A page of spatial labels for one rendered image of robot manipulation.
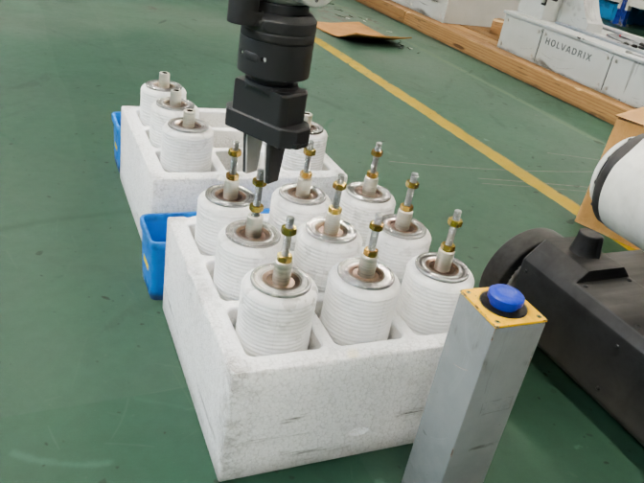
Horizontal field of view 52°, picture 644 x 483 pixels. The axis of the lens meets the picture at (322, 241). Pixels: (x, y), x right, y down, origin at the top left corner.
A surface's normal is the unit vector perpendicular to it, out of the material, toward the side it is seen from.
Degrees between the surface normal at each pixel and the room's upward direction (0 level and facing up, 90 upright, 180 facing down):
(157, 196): 90
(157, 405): 0
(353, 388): 90
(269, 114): 90
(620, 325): 46
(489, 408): 90
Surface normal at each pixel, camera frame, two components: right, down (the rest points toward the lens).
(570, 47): -0.90, 0.07
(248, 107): -0.61, 0.29
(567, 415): 0.16, -0.87
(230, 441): 0.37, 0.50
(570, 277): -0.53, -0.56
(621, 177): -0.82, -0.18
